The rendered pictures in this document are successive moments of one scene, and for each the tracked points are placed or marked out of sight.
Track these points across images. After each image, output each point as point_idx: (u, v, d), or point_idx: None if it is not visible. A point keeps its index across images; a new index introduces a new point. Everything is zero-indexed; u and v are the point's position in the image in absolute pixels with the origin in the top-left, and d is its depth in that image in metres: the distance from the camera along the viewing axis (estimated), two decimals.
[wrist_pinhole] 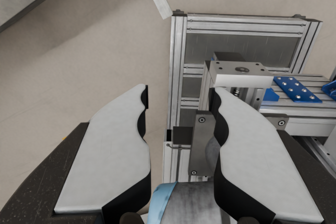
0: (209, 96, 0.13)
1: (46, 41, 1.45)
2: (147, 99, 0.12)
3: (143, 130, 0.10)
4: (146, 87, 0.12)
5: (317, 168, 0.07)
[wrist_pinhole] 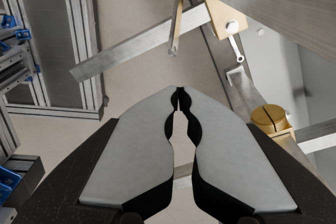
0: (179, 95, 0.13)
1: None
2: (177, 101, 0.12)
3: (170, 132, 0.10)
4: (177, 89, 0.11)
5: (286, 157, 0.07)
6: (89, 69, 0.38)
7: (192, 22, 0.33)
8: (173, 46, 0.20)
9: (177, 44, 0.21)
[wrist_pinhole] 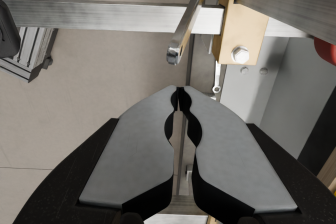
0: (179, 95, 0.13)
1: None
2: (177, 101, 0.12)
3: (170, 132, 0.10)
4: (177, 89, 0.11)
5: (286, 157, 0.07)
6: (26, 13, 0.24)
7: (197, 24, 0.24)
8: (181, 46, 0.10)
9: (185, 45, 0.12)
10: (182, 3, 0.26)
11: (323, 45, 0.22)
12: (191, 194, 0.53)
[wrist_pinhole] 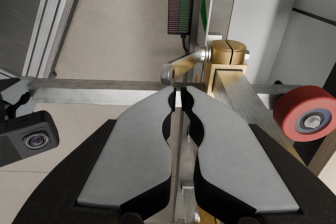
0: (181, 95, 0.13)
1: None
2: (174, 101, 0.12)
3: (168, 132, 0.10)
4: (174, 90, 0.12)
5: (288, 158, 0.07)
6: (54, 95, 0.31)
7: None
8: (173, 68, 0.12)
9: (177, 78, 0.14)
10: (173, 82, 0.33)
11: (277, 122, 0.30)
12: (186, 209, 0.61)
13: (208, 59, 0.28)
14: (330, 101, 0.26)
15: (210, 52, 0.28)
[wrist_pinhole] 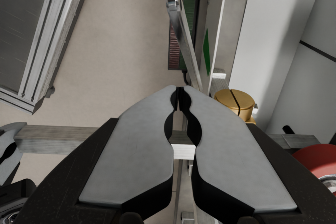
0: (179, 95, 0.13)
1: None
2: (177, 101, 0.12)
3: (170, 132, 0.10)
4: (177, 89, 0.11)
5: (286, 157, 0.07)
6: (43, 146, 0.29)
7: (186, 154, 0.29)
8: None
9: (184, 26, 0.11)
10: (174, 131, 0.30)
11: None
12: None
13: None
14: None
15: None
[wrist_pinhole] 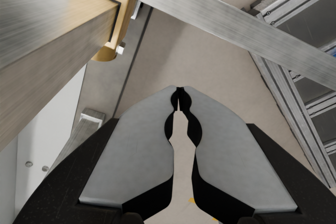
0: (179, 95, 0.13)
1: None
2: (177, 101, 0.12)
3: (170, 132, 0.10)
4: (177, 89, 0.11)
5: (286, 157, 0.07)
6: None
7: None
8: None
9: None
10: None
11: None
12: None
13: None
14: None
15: None
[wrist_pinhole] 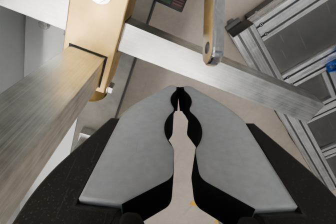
0: (179, 95, 0.13)
1: None
2: (177, 101, 0.12)
3: (170, 132, 0.10)
4: (177, 89, 0.11)
5: (286, 157, 0.07)
6: None
7: None
8: (204, 52, 0.10)
9: (211, 21, 0.10)
10: None
11: None
12: None
13: None
14: None
15: None
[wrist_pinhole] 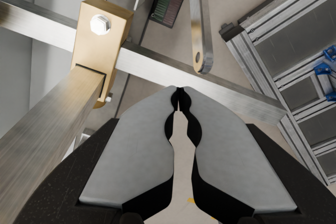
0: (179, 96, 0.13)
1: None
2: (177, 101, 0.12)
3: (170, 132, 0.10)
4: (177, 89, 0.11)
5: (286, 157, 0.07)
6: None
7: None
8: (194, 62, 0.11)
9: (200, 34, 0.11)
10: None
11: None
12: None
13: None
14: None
15: None
